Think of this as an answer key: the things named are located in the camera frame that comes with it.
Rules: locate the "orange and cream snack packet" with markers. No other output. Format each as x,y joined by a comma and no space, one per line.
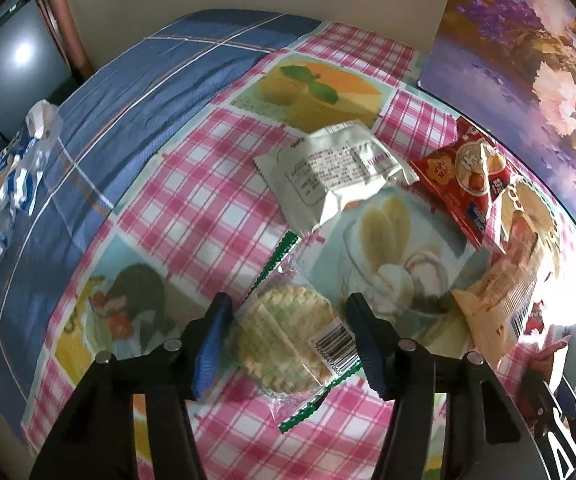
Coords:
498,305

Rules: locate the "blue and white plastic bag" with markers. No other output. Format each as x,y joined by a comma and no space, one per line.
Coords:
15,180

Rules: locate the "blue plaid sheet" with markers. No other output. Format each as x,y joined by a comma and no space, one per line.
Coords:
118,85

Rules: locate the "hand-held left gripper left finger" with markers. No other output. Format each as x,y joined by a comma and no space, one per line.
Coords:
212,345

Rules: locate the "reddish brown post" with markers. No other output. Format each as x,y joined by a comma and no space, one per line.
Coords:
70,30

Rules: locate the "red biscuit packet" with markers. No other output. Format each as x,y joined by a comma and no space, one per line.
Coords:
468,175

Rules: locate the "dark television screen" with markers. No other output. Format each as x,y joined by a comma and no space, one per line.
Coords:
13,75

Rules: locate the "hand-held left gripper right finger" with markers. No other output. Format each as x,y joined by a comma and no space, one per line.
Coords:
368,350

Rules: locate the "red and white snack packet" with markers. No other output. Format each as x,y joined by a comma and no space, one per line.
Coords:
538,322

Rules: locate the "green-edged round cracker packet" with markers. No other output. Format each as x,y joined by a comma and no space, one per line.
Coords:
288,340

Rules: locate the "flower wall poster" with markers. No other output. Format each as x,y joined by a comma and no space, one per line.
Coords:
518,35

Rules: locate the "checked fruit print tablecloth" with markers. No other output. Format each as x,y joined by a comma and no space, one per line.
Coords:
193,185

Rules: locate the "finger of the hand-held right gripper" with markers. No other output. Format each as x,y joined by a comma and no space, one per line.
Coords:
538,400
570,340

